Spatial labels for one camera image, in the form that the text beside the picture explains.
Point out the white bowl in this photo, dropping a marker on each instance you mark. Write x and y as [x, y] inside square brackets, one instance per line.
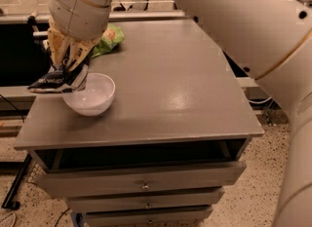
[96, 98]

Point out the grey drawer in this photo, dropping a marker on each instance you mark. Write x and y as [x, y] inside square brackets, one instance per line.
[140, 180]
[147, 216]
[151, 200]

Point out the top grey drawer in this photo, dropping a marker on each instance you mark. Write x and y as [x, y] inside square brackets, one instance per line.
[140, 180]

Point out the green chip bag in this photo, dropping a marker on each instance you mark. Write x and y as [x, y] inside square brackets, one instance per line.
[111, 38]

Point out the grey drawer cabinet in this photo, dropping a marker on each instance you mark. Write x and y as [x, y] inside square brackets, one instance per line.
[177, 103]

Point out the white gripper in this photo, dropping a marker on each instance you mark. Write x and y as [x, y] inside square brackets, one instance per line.
[79, 18]

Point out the metal frame rail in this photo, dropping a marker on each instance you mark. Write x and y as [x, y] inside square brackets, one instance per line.
[113, 16]

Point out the black floor bar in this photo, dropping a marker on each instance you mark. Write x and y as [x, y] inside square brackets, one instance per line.
[20, 169]

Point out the middle grey drawer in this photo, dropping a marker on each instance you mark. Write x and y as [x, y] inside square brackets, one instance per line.
[151, 200]

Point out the blue chip bag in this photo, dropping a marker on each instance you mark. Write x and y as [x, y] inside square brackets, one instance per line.
[61, 80]

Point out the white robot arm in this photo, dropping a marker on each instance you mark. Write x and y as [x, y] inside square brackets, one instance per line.
[271, 40]

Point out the bottom grey drawer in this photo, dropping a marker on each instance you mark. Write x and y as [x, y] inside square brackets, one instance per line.
[147, 216]

